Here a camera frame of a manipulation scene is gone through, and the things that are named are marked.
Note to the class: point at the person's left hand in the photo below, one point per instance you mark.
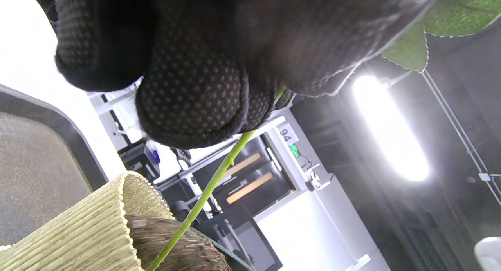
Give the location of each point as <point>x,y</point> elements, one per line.
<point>215,59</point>

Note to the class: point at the brown potting mix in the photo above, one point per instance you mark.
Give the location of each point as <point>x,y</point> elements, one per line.
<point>195,251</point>

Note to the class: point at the black monitor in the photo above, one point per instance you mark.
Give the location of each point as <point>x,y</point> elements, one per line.
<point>258,239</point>

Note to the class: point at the gold ribbed flower pot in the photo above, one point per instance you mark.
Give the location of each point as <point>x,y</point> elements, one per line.
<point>86,235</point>

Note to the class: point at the long ceiling light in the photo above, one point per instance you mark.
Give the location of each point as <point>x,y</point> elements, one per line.
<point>391,130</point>

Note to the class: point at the dark brown plastic tray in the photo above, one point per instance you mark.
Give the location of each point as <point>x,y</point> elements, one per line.
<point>39,177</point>

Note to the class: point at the red artificial rose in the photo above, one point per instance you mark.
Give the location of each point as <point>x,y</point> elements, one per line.
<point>203,194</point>

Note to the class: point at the white rig frame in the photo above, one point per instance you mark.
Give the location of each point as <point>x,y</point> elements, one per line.
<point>332,212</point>

